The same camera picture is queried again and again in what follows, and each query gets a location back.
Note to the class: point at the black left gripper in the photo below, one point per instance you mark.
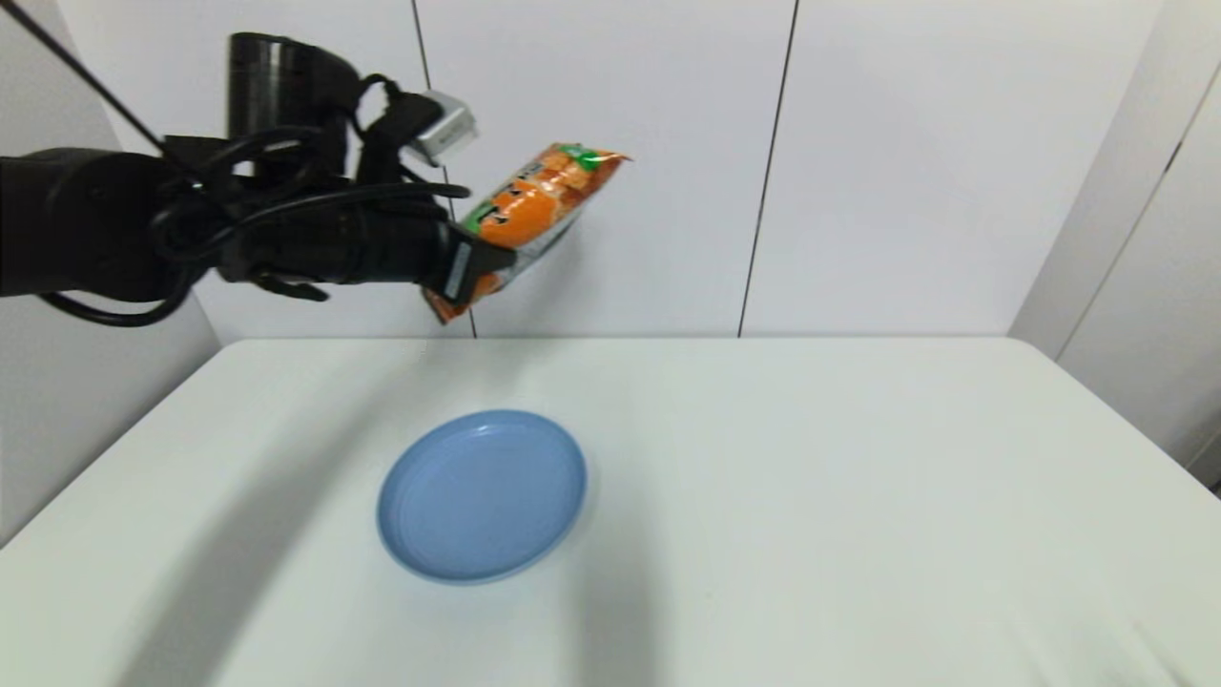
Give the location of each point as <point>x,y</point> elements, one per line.
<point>353,248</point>

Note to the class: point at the orange cookie snack bag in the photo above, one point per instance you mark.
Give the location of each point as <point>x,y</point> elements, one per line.
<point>539,205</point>

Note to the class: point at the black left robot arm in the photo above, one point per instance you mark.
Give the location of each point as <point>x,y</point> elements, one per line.
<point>76,224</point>

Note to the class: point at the blue round plate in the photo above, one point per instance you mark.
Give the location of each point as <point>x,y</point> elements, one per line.
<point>482,496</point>

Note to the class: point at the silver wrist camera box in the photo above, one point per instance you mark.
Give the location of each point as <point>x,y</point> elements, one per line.
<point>441,128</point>

